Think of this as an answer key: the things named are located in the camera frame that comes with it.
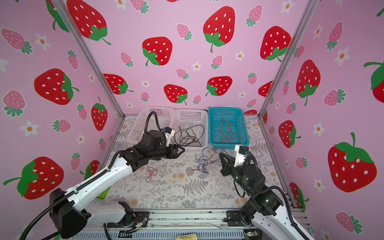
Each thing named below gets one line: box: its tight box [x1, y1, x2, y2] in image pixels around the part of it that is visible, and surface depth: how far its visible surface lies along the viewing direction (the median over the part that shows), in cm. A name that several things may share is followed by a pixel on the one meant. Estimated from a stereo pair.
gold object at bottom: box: [175, 233, 198, 240], surface depth 66 cm
